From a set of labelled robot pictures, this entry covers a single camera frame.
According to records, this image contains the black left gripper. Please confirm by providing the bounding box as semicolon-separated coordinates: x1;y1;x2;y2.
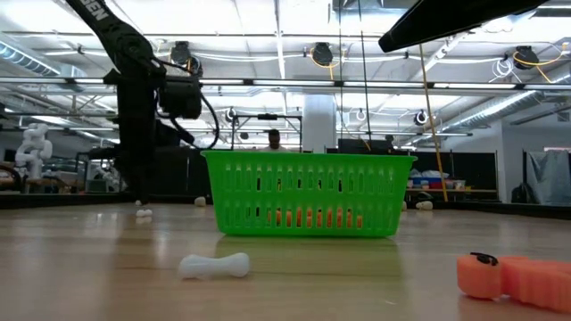
114;144;157;205

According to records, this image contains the black partition panel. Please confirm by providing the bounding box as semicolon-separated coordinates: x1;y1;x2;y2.
149;147;214;197
408;150;500;204

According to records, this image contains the white humanoid robot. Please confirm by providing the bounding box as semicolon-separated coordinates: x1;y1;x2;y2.
14;122;54;179

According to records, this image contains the person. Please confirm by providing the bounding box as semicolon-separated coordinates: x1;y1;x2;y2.
261;128;289;153

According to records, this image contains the black screen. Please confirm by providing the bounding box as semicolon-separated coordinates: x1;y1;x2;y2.
337;137;393;155

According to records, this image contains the shelf with colourful boxes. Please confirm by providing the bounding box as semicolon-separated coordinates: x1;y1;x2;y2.
408;169;474;193

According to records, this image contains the white square pillar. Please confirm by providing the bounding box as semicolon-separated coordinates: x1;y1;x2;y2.
302;94;338;154

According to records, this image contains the green plastic basket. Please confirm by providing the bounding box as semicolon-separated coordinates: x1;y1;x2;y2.
200;150;419;238

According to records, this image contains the grey hanging cloth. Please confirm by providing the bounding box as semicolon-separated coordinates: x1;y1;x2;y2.
525;149;571;207

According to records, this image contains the black bag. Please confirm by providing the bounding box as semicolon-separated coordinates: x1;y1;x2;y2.
510;182;530;205

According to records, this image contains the black ceiling cable reel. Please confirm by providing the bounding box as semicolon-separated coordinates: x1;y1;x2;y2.
512;44;570;72
310;41;335;68
169;40;204;79

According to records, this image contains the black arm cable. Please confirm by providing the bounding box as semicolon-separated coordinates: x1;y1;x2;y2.
153;91;220;151

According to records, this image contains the black looped cable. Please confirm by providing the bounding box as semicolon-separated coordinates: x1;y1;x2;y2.
358;0;374;152

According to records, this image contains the grey ventilation duct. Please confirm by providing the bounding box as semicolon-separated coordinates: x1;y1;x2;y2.
466;73;571;130
0;39;88;79

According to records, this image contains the black hanging cable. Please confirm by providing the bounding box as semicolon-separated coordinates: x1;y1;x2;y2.
337;0;343;152

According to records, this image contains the yellow cable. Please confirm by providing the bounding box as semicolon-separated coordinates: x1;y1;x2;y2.
418;43;450;202

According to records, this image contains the black metal stand frame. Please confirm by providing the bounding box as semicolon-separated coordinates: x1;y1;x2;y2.
230;112;303;152

